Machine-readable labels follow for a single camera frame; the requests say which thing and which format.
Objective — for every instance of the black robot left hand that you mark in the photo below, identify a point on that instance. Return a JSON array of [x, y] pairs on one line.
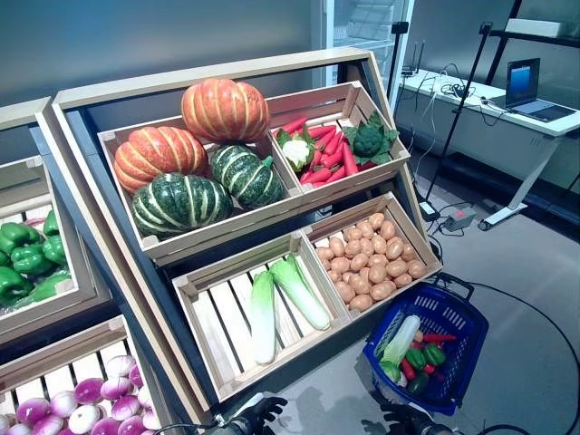
[[260, 414]]

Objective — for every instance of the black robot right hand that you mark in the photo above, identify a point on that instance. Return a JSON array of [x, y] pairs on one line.
[[405, 421]]

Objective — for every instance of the blue plastic shopping basket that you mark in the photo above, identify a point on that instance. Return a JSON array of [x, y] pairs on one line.
[[453, 317]]

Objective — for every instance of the dark green bell pepper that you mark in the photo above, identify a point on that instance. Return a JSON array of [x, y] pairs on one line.
[[418, 383]]

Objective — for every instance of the small green leafy vegetable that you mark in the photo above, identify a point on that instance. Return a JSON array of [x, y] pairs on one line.
[[390, 371]]

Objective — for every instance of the short red chili pepper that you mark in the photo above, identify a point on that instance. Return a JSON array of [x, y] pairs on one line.
[[408, 368]]

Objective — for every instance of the bright green bell pepper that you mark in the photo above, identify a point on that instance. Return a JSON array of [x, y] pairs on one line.
[[434, 354], [415, 359]]

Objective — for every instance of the long red chili pepper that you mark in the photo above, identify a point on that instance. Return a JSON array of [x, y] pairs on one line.
[[439, 338]]

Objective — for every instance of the long napa cabbage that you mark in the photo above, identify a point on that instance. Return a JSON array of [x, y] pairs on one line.
[[263, 317]]

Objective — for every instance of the wooden crate with cabbages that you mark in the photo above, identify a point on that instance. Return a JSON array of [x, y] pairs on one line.
[[217, 317]]

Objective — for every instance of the purple white onion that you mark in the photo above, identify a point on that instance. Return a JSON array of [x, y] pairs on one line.
[[145, 396], [84, 418], [63, 403], [105, 427], [136, 375], [117, 388], [131, 426], [88, 390], [120, 366], [126, 407], [32, 410], [47, 426], [19, 430], [151, 419]]

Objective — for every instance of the brown potato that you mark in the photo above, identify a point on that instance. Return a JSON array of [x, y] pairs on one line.
[[376, 220], [387, 230], [408, 252], [383, 291], [394, 248], [352, 234], [324, 254], [360, 283], [417, 269], [345, 292], [402, 280], [361, 302], [377, 273], [353, 248], [359, 262], [396, 268], [378, 244], [365, 229], [336, 246], [340, 265]]

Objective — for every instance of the wide napa cabbage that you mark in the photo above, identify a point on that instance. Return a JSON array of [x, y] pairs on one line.
[[301, 292]]

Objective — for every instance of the large wooden display stand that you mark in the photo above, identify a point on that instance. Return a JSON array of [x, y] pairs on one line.
[[149, 281]]

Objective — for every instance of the wooden crate with pumpkins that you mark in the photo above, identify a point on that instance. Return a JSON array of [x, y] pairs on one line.
[[217, 231]]

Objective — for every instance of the wooden crate with potatoes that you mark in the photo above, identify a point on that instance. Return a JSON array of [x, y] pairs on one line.
[[412, 231]]

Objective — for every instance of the grey power strip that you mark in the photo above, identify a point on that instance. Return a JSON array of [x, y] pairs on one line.
[[458, 220]]

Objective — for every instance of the black power adapter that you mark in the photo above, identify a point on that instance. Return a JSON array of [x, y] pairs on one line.
[[428, 211]]

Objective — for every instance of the wooden crate with onions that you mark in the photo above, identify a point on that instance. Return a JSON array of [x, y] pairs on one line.
[[54, 349]]

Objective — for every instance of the wooden crate with green peppers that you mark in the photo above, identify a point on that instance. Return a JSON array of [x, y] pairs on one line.
[[77, 290]]

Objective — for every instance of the large green striped pumpkin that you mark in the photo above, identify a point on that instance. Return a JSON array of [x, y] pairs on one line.
[[181, 204]]

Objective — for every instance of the wooden display stand with peppers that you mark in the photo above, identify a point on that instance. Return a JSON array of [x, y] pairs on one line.
[[86, 272]]

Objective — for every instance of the small green striped pumpkin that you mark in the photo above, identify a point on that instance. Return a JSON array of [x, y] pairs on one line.
[[247, 174]]

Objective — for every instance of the orange red carrot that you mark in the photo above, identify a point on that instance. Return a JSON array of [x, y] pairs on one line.
[[337, 174], [333, 159], [322, 131], [294, 124], [321, 176], [349, 159], [331, 144]]

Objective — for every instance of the white cauliflower with leaves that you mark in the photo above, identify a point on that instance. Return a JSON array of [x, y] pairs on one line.
[[295, 148]]

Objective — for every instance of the flat orange striped pumpkin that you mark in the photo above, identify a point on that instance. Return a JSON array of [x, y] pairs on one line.
[[158, 156]]

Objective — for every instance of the green broccoli with leaves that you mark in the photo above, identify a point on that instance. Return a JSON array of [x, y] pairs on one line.
[[368, 140]]

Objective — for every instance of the round orange striped pumpkin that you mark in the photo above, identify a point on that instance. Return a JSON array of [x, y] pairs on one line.
[[224, 109]]

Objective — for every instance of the tall black tripod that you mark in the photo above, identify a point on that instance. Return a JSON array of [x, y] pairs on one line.
[[457, 118]]

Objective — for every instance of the white desk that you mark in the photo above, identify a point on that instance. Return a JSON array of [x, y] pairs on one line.
[[480, 118]]

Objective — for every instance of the wooden crate with carrots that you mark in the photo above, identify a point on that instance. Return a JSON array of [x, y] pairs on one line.
[[358, 97]]

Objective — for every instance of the black router with antennas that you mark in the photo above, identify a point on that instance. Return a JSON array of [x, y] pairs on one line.
[[413, 68]]

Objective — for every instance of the open grey laptop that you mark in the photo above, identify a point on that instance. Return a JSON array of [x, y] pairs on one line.
[[528, 88]]

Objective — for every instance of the black stand with sensor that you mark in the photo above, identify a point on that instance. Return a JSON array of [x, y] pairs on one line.
[[399, 54]]

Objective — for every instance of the glass door refrigerator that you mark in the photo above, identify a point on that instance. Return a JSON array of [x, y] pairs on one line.
[[362, 27]]

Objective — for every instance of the black metal shelf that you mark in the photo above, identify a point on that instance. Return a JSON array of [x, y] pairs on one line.
[[544, 38]]

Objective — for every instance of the white flat box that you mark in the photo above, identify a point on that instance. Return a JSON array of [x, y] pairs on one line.
[[537, 27]]

